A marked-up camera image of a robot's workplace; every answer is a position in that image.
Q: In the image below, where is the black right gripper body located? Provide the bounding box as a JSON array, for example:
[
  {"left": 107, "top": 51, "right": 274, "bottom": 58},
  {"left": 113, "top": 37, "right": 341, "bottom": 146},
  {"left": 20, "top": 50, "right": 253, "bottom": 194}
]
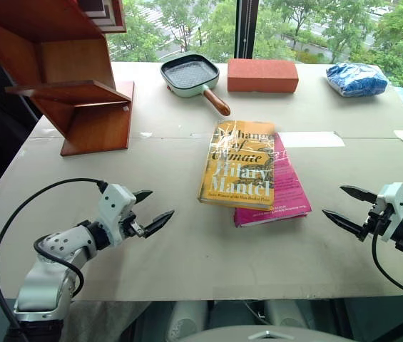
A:
[{"left": 359, "top": 202, "right": 394, "bottom": 243}]

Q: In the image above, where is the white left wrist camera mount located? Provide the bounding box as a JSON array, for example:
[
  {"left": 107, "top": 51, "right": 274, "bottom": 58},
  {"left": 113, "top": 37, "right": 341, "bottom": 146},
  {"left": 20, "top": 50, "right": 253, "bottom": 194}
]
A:
[{"left": 97, "top": 183, "right": 137, "bottom": 247}]

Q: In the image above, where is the pink hardcover book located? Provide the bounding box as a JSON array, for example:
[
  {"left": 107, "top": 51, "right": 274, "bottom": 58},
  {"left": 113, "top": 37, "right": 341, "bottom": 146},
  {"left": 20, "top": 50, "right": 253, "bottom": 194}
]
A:
[{"left": 233, "top": 132, "right": 313, "bottom": 229}]

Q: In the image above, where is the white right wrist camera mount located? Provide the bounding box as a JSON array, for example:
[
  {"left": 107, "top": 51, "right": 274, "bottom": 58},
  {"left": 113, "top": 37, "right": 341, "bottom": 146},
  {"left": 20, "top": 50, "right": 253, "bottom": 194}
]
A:
[{"left": 374, "top": 182, "right": 403, "bottom": 244}]

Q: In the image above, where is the grey rounded robot torso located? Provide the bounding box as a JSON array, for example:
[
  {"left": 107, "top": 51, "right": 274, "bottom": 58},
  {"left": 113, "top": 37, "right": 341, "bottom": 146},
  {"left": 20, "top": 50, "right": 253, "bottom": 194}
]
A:
[{"left": 178, "top": 325, "right": 356, "bottom": 342}]

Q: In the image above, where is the black window frame post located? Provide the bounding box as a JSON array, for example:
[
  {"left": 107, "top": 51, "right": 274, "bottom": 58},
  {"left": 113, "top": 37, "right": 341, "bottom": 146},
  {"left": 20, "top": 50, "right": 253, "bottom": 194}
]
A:
[{"left": 234, "top": 0, "right": 260, "bottom": 60}]

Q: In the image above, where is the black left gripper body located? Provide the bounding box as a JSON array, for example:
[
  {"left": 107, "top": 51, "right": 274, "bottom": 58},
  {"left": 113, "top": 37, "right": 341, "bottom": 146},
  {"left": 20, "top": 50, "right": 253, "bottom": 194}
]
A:
[{"left": 120, "top": 204, "right": 152, "bottom": 239}]

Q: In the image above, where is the large white tape strip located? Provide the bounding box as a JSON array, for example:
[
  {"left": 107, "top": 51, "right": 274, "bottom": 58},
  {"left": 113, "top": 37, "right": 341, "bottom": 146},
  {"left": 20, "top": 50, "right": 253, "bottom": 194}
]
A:
[{"left": 278, "top": 131, "right": 346, "bottom": 148}]

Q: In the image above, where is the white rounded robot leg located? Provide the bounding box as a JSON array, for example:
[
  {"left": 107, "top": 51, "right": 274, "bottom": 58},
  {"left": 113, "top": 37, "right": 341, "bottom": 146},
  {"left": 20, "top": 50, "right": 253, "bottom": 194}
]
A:
[{"left": 166, "top": 301, "right": 210, "bottom": 342}]

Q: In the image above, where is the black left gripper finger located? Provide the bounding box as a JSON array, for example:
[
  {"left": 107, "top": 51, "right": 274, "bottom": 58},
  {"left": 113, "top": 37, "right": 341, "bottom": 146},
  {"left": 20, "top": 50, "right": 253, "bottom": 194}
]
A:
[
  {"left": 143, "top": 209, "right": 175, "bottom": 239},
  {"left": 131, "top": 190, "right": 154, "bottom": 205}
]

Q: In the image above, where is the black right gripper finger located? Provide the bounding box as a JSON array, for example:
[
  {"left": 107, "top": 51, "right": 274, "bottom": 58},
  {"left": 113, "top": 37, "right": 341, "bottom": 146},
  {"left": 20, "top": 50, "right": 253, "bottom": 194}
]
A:
[
  {"left": 321, "top": 209, "right": 367, "bottom": 244},
  {"left": 340, "top": 185, "right": 379, "bottom": 205}
]

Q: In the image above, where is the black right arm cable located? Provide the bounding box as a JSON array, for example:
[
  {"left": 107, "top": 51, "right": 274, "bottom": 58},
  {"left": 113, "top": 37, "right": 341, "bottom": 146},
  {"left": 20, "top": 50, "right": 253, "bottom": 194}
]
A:
[{"left": 371, "top": 213, "right": 403, "bottom": 306}]

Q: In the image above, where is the wooden slanted shelf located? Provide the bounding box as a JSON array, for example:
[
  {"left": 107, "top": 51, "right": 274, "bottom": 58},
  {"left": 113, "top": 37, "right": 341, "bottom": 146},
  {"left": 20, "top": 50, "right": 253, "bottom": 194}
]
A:
[{"left": 0, "top": 0, "right": 136, "bottom": 157}]

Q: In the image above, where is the blue white plastic bag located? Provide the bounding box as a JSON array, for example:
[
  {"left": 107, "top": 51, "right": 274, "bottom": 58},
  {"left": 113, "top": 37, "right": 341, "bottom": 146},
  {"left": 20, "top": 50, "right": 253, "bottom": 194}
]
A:
[{"left": 325, "top": 62, "right": 389, "bottom": 98}]

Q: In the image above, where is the orange rectangular block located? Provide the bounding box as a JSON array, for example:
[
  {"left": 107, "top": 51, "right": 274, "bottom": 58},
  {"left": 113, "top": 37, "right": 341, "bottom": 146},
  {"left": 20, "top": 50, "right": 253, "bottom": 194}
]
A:
[{"left": 227, "top": 58, "right": 300, "bottom": 94}]

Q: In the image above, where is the mint square frying pan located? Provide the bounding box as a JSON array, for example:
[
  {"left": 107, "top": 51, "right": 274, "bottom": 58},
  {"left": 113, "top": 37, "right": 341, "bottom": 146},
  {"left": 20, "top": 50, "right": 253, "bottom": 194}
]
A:
[{"left": 159, "top": 53, "right": 232, "bottom": 118}]

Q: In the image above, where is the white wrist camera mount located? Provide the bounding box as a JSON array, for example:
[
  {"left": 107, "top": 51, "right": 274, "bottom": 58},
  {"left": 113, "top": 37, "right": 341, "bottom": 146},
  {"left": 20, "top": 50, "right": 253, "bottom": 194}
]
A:
[
  {"left": 97, "top": 183, "right": 137, "bottom": 247},
  {"left": 374, "top": 182, "right": 403, "bottom": 244}
]

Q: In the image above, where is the short black left arm cable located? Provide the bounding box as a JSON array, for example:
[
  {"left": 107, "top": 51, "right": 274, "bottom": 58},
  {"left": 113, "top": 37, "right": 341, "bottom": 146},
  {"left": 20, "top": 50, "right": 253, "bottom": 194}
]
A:
[{"left": 33, "top": 236, "right": 85, "bottom": 299}]

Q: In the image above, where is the yellow Hilary Mantel book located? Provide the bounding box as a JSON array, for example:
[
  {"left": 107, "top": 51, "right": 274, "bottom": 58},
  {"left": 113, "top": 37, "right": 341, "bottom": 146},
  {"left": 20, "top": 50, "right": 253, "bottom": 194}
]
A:
[{"left": 197, "top": 120, "right": 277, "bottom": 212}]

